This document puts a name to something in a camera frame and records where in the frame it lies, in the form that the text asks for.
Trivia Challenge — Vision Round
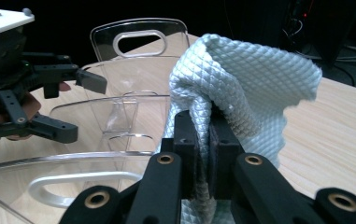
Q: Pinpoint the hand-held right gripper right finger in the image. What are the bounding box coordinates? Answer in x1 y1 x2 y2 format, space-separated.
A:
209 108 246 201

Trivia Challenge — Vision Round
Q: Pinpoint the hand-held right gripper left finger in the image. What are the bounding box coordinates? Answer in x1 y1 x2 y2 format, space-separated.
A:
173 109 200 201

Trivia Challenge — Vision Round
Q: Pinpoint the clear acrylic divided organizer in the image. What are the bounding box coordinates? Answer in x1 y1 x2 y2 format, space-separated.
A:
0 17 192 224

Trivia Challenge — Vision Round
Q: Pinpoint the light blue textured cloth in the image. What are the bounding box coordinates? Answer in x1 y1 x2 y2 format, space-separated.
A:
156 33 323 224

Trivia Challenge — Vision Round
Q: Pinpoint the bundle of floor cables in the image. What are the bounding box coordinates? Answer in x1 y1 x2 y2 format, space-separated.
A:
282 0 356 89

